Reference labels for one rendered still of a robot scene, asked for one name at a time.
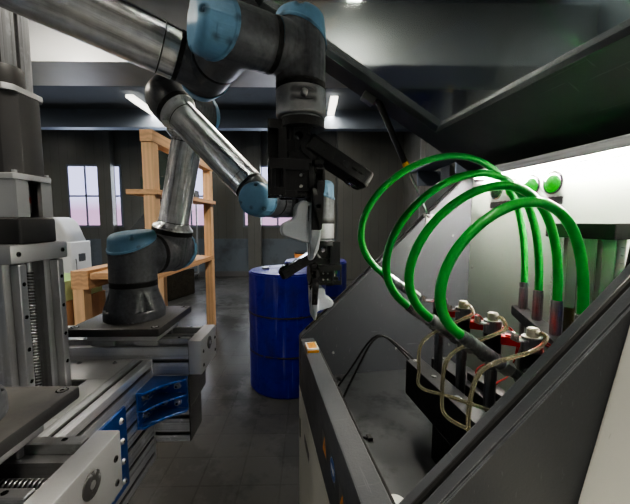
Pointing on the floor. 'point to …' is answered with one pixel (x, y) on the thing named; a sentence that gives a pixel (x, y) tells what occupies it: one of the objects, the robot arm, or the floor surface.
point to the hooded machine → (77, 245)
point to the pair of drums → (279, 327)
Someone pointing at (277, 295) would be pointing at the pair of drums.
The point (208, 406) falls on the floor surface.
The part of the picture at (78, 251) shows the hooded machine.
